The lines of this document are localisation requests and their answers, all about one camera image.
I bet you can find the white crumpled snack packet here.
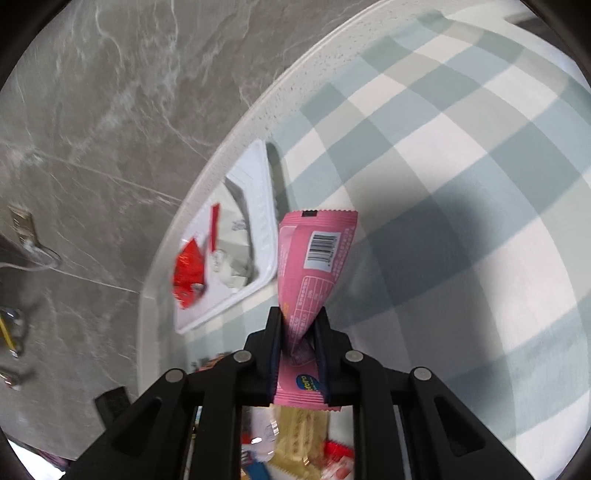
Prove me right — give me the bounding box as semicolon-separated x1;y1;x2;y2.
203;178;259;289

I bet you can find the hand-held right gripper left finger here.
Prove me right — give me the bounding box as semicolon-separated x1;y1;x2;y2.
69;307;284;480

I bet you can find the white cable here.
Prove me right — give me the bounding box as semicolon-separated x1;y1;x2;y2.
0;237;62;273

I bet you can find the white plastic tray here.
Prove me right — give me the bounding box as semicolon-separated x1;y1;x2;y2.
174;140;280;335

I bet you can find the pink snack packet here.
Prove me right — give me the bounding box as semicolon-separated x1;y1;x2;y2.
271;210;360;412

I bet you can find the black box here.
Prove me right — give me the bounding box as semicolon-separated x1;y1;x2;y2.
95;388;131;423

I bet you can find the yellow metal object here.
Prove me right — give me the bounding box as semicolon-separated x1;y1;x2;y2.
0;307;25;357

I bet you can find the red white snack packet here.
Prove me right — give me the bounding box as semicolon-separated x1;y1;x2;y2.
322;440;355;480

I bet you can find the clear white snack packet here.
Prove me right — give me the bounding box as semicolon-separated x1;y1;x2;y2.
249;406;280;462

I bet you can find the checked tablecloth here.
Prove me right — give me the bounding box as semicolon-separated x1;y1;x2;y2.
137;0;591;480

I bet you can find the brass floor socket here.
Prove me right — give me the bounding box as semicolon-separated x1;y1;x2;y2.
9;207;37;241

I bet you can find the gold snack packet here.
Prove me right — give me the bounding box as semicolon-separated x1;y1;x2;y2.
270;406;329;480

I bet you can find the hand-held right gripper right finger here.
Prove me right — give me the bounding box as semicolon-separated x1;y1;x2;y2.
313;306;532;480

